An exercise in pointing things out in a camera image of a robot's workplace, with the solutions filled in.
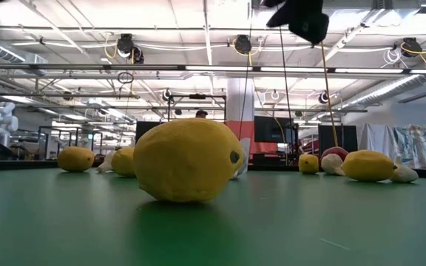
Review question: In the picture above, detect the yellow hanging rope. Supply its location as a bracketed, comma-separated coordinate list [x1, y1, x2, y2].
[320, 41, 339, 148]

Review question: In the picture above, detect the white pillar with red band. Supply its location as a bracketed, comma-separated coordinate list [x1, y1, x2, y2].
[226, 75, 255, 154]

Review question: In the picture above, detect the black monitor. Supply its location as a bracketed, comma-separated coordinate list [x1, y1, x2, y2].
[254, 115, 296, 144]

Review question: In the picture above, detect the long ceiling light bar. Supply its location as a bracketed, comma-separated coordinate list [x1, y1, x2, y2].
[0, 63, 426, 75]

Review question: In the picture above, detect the black screen panel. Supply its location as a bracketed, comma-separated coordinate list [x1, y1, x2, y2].
[318, 124, 358, 153]
[135, 120, 162, 143]

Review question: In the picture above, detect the red tomato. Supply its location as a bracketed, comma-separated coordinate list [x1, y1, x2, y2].
[320, 146, 350, 163]

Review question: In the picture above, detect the white blue patterned cloth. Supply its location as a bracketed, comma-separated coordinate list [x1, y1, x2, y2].
[356, 123, 426, 170]

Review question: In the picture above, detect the black gantry frame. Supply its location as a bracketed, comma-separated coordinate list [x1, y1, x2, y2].
[167, 94, 227, 123]

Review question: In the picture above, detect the white garlic bulb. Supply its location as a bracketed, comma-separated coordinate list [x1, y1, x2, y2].
[320, 153, 346, 177]
[389, 155, 419, 184]
[96, 149, 116, 174]

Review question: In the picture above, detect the yellow lemon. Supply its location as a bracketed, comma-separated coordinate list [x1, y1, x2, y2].
[298, 154, 320, 175]
[110, 146, 137, 178]
[133, 117, 244, 203]
[340, 149, 398, 183]
[57, 146, 95, 173]

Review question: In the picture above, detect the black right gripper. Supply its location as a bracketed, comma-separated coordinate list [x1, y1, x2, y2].
[264, 0, 330, 46]

